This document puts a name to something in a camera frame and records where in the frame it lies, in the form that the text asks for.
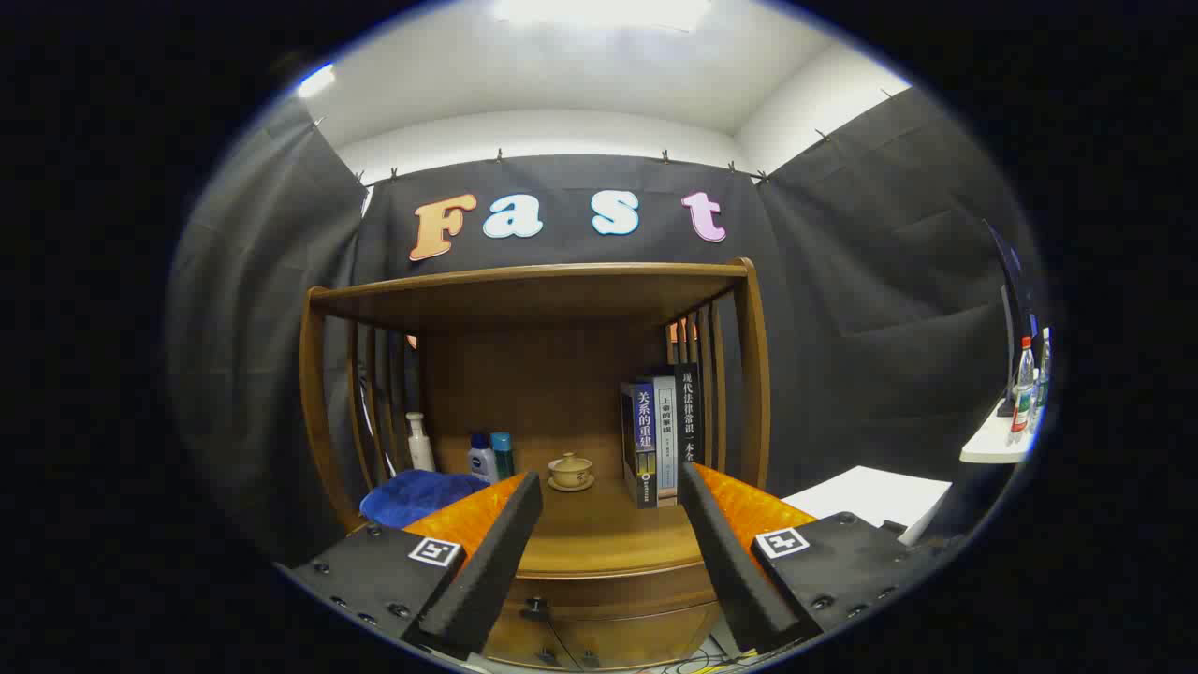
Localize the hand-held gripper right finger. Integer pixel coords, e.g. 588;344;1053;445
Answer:
676;461;951;656

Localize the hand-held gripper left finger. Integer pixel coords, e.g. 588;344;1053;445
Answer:
276;471;544;661

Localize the wooden drawer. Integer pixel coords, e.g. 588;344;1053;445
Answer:
505;562;723;630

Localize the white side cabinet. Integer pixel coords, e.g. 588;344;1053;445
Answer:
782;465;953;547

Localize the wooden cabinet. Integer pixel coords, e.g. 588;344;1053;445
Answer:
299;258;771;670

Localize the white bottle with blue cap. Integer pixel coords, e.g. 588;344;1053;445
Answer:
467;432;499;485

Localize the blue towel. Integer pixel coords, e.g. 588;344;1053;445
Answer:
360;470;489;530

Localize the beige lidded tea cup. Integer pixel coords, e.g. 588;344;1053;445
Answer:
548;452;595;492

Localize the white pump bottle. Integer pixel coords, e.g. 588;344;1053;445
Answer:
405;412;437;474

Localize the book with grey spine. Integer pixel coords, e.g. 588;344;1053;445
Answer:
652;376;679;506

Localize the book with blue spine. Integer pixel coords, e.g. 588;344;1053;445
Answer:
620;381;659;509

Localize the book with black spine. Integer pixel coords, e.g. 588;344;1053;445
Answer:
672;363;703;469

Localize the black backdrop cloth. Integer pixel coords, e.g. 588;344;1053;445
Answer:
167;89;1040;563

